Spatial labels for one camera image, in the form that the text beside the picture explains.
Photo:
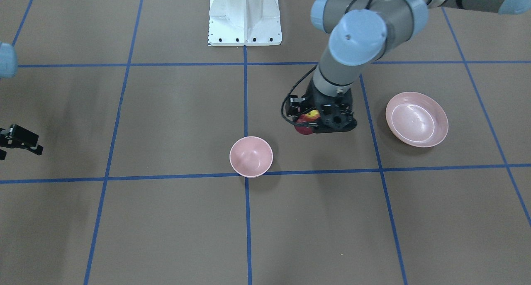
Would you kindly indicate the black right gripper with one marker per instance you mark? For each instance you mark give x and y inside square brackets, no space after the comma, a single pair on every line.
[20,136]

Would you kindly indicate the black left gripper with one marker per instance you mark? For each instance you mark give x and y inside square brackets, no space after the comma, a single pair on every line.
[297,103]

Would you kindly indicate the red apple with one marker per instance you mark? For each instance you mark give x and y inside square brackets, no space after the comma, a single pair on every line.
[304,119]

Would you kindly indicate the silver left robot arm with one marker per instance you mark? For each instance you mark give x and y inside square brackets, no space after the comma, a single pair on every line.
[361,32]

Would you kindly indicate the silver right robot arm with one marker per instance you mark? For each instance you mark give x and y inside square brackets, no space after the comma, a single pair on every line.
[8,62]

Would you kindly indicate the pink plate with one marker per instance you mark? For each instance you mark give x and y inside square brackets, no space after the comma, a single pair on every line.
[416,119]

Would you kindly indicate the pink bowl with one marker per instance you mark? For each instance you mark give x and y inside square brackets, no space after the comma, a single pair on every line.
[251,157]

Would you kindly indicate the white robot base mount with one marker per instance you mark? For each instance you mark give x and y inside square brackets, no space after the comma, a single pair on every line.
[244,23]

